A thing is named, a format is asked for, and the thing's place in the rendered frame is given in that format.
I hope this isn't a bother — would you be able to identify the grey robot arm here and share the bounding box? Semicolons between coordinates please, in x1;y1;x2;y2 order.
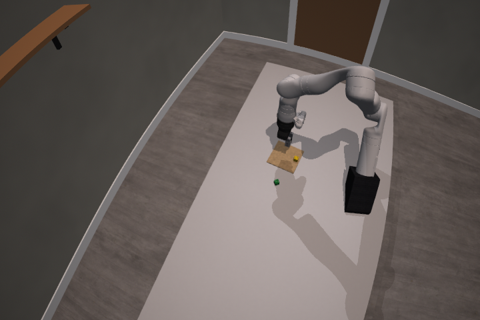
277;66;387;177

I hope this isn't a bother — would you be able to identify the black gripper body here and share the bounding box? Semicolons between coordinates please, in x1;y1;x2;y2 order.
277;108;306;141

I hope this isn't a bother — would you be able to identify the tan square mat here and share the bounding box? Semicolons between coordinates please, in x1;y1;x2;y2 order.
267;141;304;173

